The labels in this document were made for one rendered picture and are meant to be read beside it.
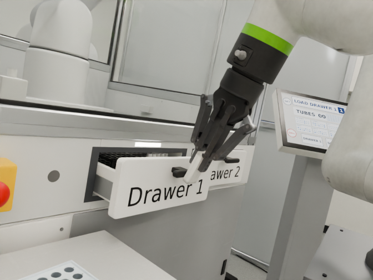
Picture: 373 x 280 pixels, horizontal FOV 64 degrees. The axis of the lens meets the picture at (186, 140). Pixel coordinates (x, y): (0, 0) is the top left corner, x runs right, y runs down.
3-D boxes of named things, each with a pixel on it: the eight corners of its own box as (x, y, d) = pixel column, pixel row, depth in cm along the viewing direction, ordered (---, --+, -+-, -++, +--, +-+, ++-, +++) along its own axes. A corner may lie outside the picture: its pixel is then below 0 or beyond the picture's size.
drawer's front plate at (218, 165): (240, 181, 105) (247, 151, 103) (190, 189, 82) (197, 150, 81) (236, 180, 106) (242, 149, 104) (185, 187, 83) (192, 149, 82)
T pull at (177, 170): (198, 176, 64) (199, 170, 64) (175, 178, 58) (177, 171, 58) (185, 171, 66) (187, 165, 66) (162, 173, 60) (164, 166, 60)
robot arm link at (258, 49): (297, 62, 53) (257, 44, 58) (271, 44, 44) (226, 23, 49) (279, 93, 55) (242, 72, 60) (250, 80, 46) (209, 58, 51)
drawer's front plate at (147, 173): (206, 199, 75) (215, 158, 74) (112, 220, 53) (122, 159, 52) (201, 197, 77) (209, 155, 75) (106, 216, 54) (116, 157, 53)
